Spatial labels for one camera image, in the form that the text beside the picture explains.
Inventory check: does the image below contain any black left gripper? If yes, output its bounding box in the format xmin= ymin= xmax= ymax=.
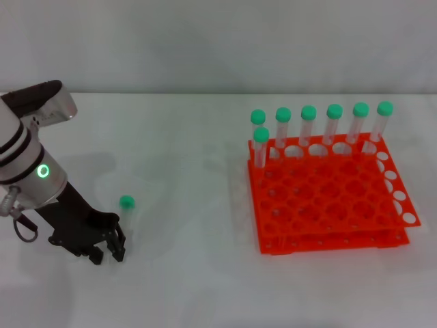
xmin=36 ymin=182 xmax=127 ymax=267

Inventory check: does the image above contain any clear graduated test tube green cap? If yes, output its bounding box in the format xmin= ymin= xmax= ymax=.
xmin=115 ymin=194 xmax=137 ymax=240

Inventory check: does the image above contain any orange plastic test tube rack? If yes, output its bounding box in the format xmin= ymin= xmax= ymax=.
xmin=247 ymin=131 xmax=422 ymax=256

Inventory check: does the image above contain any dark left arm cable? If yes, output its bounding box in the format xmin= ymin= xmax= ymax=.
xmin=0 ymin=186 xmax=39 ymax=243

